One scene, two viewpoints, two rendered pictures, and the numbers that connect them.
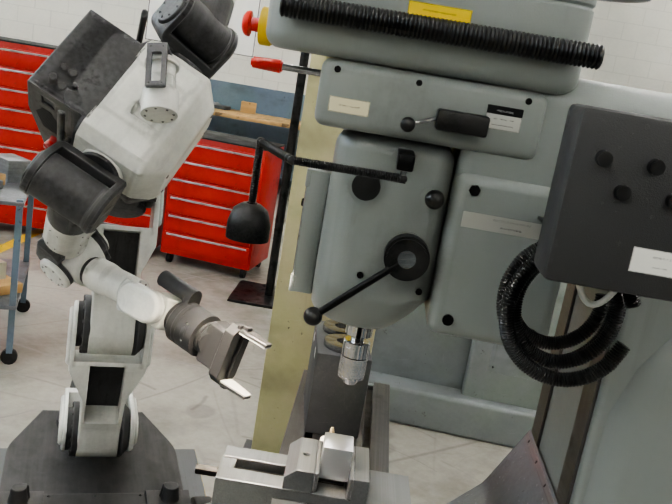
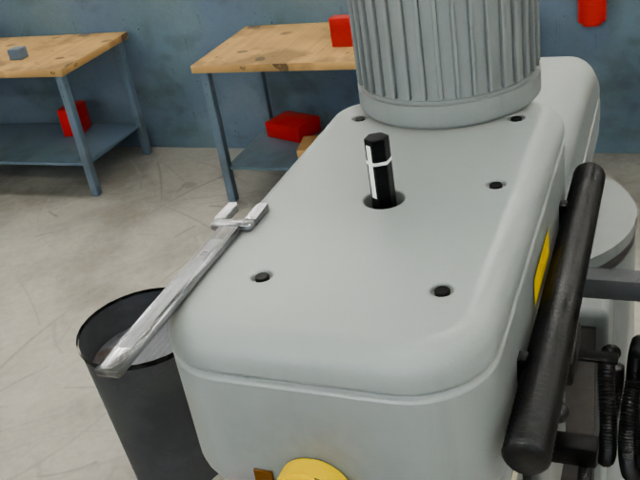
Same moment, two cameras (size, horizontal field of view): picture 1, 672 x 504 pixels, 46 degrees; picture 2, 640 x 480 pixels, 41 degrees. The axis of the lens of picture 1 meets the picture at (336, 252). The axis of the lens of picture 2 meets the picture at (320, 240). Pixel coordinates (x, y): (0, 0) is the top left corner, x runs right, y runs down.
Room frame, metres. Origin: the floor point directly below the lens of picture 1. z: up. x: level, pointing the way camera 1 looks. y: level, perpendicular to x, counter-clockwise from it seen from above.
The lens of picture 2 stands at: (1.10, 0.58, 2.23)
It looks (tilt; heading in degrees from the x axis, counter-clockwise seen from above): 29 degrees down; 294
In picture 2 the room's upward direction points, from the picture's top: 10 degrees counter-clockwise
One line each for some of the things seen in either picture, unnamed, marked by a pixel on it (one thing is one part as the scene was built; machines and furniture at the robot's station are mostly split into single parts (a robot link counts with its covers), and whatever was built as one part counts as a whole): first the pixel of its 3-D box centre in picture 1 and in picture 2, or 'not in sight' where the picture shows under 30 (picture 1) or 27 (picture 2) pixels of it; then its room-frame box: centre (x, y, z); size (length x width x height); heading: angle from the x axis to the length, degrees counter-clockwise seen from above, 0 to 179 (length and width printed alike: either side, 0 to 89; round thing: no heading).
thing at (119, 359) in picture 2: not in sight; (188, 277); (1.43, 0.09, 1.89); 0.24 x 0.04 x 0.01; 89
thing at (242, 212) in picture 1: (249, 220); not in sight; (1.29, 0.15, 1.45); 0.07 x 0.07 x 0.06
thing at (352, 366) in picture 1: (353, 360); not in sight; (1.31, -0.06, 1.23); 0.05 x 0.05 x 0.06
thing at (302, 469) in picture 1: (303, 463); not in sight; (1.30, -0.01, 1.02); 0.12 x 0.06 x 0.04; 0
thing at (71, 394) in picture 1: (98, 420); not in sight; (1.98, 0.56, 0.68); 0.21 x 0.20 x 0.13; 19
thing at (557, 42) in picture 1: (440, 30); (560, 284); (1.16, -0.09, 1.79); 0.45 x 0.04 x 0.04; 88
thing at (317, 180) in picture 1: (310, 230); not in sight; (1.31, 0.05, 1.45); 0.04 x 0.04 x 0.21; 88
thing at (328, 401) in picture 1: (336, 374); not in sight; (1.72, -0.05, 1.03); 0.22 x 0.12 x 0.20; 5
